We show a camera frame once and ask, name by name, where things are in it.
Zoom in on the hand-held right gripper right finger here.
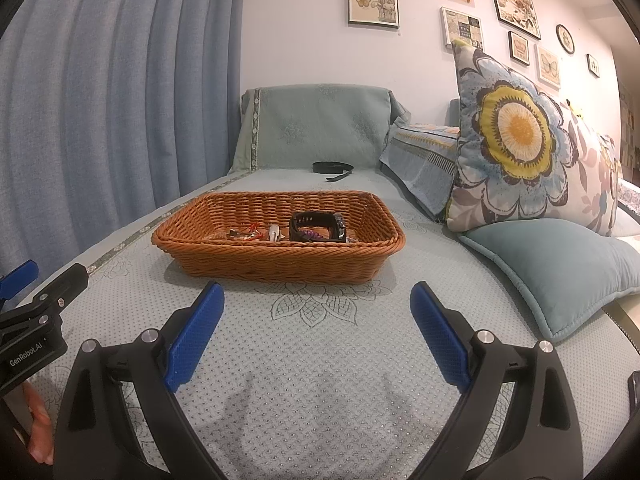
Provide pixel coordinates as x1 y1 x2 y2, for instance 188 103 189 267
409 281 592 480

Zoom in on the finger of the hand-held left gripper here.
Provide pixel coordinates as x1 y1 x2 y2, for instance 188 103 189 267
0 263 90 357
0 259 40 303

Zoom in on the small dark framed picture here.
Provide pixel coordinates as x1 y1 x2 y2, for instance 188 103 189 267
507 30 531 66

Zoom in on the orange wicker basket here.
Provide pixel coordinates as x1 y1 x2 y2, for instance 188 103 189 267
151 190 406 285

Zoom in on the pink floral cushion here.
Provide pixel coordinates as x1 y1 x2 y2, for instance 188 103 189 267
560 102 624 238

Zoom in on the black strap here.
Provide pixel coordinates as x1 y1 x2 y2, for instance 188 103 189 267
312 160 357 182

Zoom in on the person's left hand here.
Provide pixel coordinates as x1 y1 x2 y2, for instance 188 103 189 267
21 382 55 467

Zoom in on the plain teal cushion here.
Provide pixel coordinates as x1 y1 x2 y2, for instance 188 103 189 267
457 219 640 344

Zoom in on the teal covered sofa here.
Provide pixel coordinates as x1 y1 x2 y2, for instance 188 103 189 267
0 84 640 480

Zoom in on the black wrist watch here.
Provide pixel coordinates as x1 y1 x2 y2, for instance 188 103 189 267
288 211 347 244

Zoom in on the bookshelf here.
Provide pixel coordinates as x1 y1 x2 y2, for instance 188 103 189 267
619 89 640 172

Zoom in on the black framed floral picture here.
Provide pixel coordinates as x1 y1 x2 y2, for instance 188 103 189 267
487 0 543 41

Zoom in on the patterned sofa back cushion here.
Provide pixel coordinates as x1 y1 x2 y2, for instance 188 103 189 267
378 122 462 222

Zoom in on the round framed picture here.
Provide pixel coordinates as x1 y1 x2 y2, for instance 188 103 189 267
555 23 575 55

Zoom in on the blue curtain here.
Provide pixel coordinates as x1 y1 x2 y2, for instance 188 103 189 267
0 0 249 313

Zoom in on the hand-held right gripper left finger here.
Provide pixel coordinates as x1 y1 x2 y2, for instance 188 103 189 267
52 281 227 480

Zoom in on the large yellow flower cushion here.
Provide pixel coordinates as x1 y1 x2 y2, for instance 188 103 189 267
446 38 583 233

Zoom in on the red cord bracelet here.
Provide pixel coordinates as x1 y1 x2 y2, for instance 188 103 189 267
227 221 268 242

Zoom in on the white framed picture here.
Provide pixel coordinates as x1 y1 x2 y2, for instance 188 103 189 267
439 6 485 54

